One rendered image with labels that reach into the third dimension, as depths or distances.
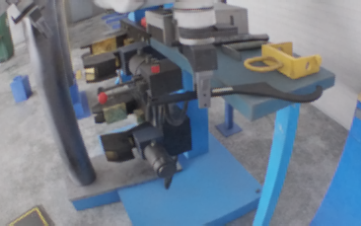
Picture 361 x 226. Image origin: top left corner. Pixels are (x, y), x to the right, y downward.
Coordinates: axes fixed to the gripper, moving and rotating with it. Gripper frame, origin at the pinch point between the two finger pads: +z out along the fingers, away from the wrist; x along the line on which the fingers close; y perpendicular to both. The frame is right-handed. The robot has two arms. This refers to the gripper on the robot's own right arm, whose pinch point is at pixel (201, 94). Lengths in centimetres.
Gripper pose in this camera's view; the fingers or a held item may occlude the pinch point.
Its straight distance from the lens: 64.7
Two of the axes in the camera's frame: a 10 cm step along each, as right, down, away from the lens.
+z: 0.9, 8.5, 5.1
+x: 1.7, 5.0, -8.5
